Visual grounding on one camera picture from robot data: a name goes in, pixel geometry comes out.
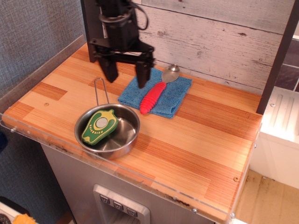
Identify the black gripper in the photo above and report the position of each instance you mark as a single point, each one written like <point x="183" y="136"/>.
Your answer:
<point x="123" y="45"/>

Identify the spoon with red handle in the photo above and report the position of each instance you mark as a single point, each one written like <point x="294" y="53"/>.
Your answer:
<point x="170" y="74"/>

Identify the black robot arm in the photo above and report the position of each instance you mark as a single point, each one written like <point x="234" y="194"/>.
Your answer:
<point x="114" y="8"/>

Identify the blue folded cloth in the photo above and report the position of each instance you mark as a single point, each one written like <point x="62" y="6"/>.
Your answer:
<point x="169" y="101"/>

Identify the green yellow toy pepper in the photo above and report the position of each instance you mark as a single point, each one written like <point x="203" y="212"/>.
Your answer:
<point x="100" y="125"/>

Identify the small steel saucepan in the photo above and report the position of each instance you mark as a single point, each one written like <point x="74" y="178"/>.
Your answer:
<point x="120" y="141"/>

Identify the silver dispenser panel with buttons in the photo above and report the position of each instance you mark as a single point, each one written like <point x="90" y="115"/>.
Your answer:
<point x="117" y="209"/>

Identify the clear acrylic edge guard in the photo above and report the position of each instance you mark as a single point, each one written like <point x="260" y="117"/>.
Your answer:
<point x="196" y="159"/>

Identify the yellow object at corner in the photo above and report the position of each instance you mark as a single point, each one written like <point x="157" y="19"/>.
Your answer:
<point x="23" y="219"/>

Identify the dark left shelf post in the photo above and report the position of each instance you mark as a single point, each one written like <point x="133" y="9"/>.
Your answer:
<point x="92" y="23"/>

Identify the dark shelf post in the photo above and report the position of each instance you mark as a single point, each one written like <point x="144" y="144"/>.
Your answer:
<point x="92" y="23"/>
<point x="280" y="56"/>

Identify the dark right shelf post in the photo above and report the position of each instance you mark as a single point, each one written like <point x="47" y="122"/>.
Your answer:
<point x="280" y="56"/>

